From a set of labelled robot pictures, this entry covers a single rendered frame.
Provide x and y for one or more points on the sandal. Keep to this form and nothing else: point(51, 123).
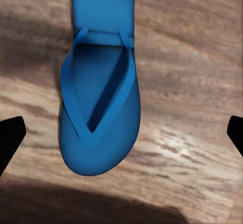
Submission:
point(101, 110)

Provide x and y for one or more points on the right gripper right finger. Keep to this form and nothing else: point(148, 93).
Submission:
point(235, 132)

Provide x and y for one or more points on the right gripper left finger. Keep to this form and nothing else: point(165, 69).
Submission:
point(12, 132)

